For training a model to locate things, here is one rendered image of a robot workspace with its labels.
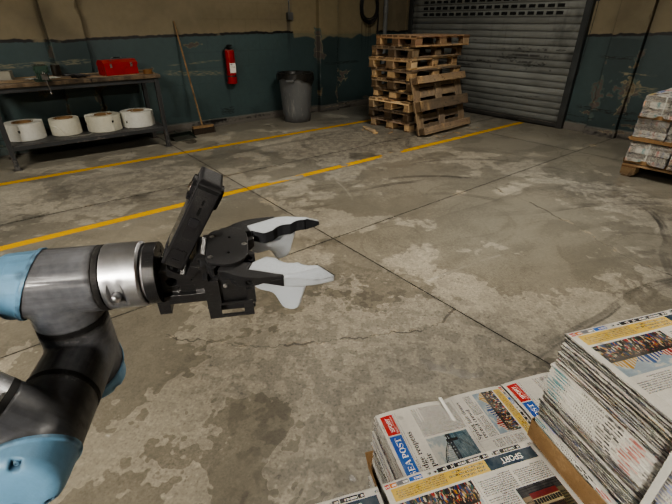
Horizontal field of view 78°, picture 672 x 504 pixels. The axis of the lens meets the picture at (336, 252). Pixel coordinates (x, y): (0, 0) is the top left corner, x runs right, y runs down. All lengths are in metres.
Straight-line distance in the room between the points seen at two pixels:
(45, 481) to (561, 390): 0.66
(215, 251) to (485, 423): 0.87
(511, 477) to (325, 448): 1.10
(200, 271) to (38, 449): 0.21
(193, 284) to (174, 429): 1.50
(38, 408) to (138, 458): 1.46
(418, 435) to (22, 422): 0.84
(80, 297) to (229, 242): 0.16
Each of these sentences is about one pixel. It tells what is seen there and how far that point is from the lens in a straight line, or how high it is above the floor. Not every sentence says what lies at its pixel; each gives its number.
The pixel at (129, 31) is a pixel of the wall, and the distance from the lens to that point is 6.79.
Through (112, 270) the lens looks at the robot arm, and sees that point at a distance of 0.50.
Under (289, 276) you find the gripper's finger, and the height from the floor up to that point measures 1.23.
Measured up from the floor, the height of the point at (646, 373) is 1.07.
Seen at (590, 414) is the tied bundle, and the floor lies 0.98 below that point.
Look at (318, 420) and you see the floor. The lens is 1.89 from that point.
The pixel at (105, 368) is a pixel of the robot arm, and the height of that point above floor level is 1.12.
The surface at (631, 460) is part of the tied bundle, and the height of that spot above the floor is 0.97.
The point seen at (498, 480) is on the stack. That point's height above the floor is 0.83.
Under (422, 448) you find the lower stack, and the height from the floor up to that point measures 0.60.
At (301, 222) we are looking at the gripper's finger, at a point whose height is 1.24.
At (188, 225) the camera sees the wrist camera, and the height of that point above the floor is 1.28.
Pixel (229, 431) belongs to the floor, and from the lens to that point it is 1.91.
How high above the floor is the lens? 1.47
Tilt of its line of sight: 29 degrees down
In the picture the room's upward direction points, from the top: straight up
